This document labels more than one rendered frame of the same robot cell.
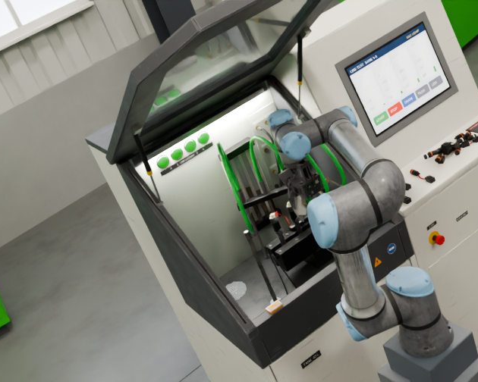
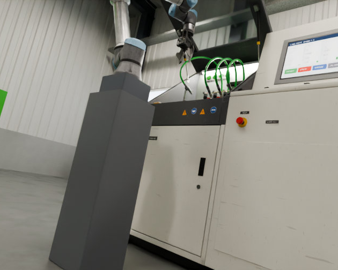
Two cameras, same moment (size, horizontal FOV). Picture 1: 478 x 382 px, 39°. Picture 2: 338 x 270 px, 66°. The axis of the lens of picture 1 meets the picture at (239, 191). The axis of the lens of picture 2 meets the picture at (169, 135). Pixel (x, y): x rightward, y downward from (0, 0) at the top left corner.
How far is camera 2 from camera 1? 2.71 m
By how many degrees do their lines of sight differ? 73
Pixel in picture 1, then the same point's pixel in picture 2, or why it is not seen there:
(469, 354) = (118, 84)
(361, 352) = (170, 158)
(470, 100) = not seen: outside the picture
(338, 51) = (291, 35)
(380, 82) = (306, 53)
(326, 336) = (163, 133)
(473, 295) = (253, 196)
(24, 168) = not seen: hidden behind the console
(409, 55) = not seen: outside the picture
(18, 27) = not seen: outside the picture
